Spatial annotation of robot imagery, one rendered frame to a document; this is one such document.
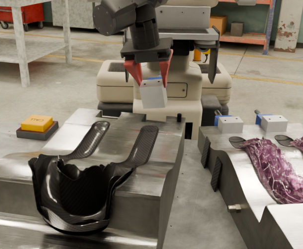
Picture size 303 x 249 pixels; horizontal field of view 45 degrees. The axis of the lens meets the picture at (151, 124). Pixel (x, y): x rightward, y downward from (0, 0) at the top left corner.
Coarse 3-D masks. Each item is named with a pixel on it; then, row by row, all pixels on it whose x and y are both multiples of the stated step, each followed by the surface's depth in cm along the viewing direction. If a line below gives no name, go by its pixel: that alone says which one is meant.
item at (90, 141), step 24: (96, 144) 72; (144, 144) 73; (48, 168) 58; (72, 168) 51; (96, 168) 50; (120, 168) 58; (48, 192) 56; (72, 192) 52; (96, 192) 53; (48, 216) 51; (72, 216) 54; (96, 216) 54
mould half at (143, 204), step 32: (64, 128) 78; (128, 128) 78; (160, 128) 78; (0, 160) 56; (96, 160) 62; (160, 160) 67; (0, 192) 53; (32, 192) 52; (128, 192) 50; (160, 192) 50; (0, 224) 54; (32, 224) 53; (128, 224) 51; (160, 224) 52
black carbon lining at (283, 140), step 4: (232, 136) 83; (236, 136) 83; (276, 136) 84; (280, 136) 84; (284, 136) 84; (232, 140) 82; (236, 140) 82; (240, 140) 82; (244, 140) 82; (276, 140) 82; (280, 140) 83; (284, 140) 83; (288, 140) 83; (292, 140) 82; (232, 144) 80; (236, 144) 81; (284, 144) 81; (288, 144) 81; (240, 148) 74; (280, 204) 57
